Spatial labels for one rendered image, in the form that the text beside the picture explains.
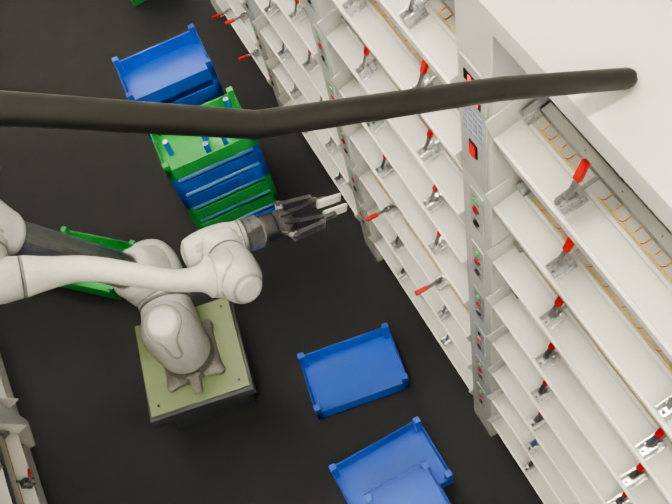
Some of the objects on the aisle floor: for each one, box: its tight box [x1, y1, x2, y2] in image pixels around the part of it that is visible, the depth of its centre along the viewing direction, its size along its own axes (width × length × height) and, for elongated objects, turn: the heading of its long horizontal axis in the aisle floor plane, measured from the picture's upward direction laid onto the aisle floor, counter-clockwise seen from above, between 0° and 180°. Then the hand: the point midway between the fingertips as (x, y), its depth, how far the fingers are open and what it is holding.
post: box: [454, 0, 527, 437], centre depth 180 cm, size 20×9×169 cm, turn 122°
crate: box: [328, 416, 454, 504], centre depth 244 cm, size 30×20×8 cm
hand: (332, 205), depth 223 cm, fingers open, 3 cm apart
